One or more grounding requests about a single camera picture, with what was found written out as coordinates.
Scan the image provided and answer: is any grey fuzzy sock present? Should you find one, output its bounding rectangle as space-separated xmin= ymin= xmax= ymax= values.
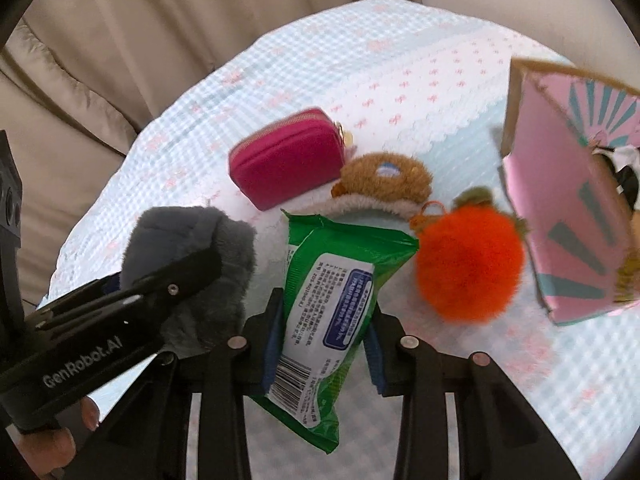
xmin=119 ymin=206 xmax=256 ymax=359

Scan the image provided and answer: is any orange fluffy pompom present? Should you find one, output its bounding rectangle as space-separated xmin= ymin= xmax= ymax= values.
xmin=409 ymin=186 xmax=528 ymax=324

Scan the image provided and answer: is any green wet wipes pack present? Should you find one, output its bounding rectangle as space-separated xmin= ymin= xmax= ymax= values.
xmin=254 ymin=214 xmax=419 ymax=454

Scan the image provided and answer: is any brown plush bear toy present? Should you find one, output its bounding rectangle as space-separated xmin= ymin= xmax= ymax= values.
xmin=294 ymin=152 xmax=433 ymax=220

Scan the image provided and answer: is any magenta zipper pouch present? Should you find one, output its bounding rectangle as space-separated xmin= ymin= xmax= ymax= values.
xmin=228 ymin=107 xmax=352 ymax=211

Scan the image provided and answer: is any person's left hand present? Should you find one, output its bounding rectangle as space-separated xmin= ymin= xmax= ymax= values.
xmin=8 ymin=427 xmax=76 ymax=479

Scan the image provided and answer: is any pink teal cardboard box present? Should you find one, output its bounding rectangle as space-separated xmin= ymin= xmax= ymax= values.
xmin=500 ymin=58 xmax=639 ymax=325

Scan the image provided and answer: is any beige curtain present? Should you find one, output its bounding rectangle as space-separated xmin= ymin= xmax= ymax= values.
xmin=1 ymin=0 xmax=419 ymax=307

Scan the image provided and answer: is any light blue patterned bedsheet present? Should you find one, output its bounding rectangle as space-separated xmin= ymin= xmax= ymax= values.
xmin=48 ymin=0 xmax=639 ymax=479

